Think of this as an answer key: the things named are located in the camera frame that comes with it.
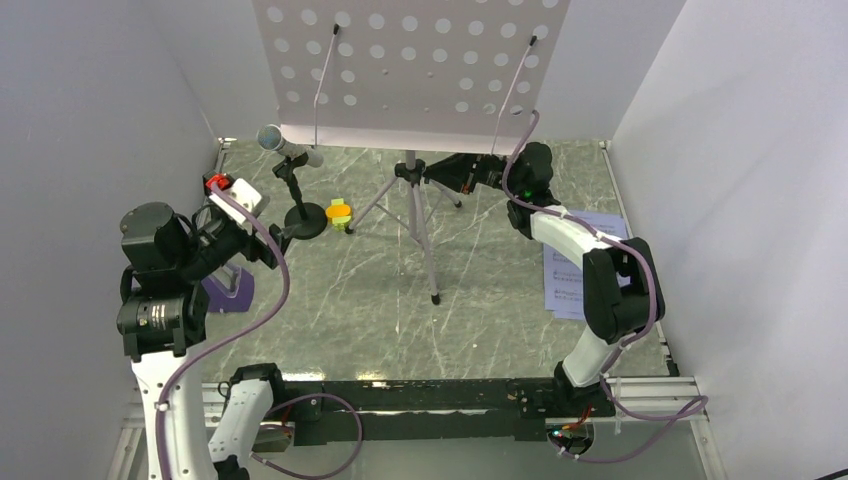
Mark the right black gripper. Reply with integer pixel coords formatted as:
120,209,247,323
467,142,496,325
424,137,523,198

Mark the purple metronome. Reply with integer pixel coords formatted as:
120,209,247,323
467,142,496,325
201,263,255,313

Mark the lilac tripod music stand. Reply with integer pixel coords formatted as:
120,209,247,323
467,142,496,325
253,1,569,272

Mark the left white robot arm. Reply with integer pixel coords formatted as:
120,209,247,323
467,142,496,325
116,202,288,479

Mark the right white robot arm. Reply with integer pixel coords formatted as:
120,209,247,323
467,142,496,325
424,142,664,415

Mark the orange green toy block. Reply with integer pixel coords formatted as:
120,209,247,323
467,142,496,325
325,198,353,232

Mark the silver toy microphone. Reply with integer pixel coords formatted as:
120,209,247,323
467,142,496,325
256,124,324,168

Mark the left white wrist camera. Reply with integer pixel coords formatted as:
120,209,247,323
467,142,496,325
203,173,270,229

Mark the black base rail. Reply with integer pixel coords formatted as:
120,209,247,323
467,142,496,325
265,378,615,446

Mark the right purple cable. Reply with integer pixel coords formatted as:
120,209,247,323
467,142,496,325
501,110,710,465

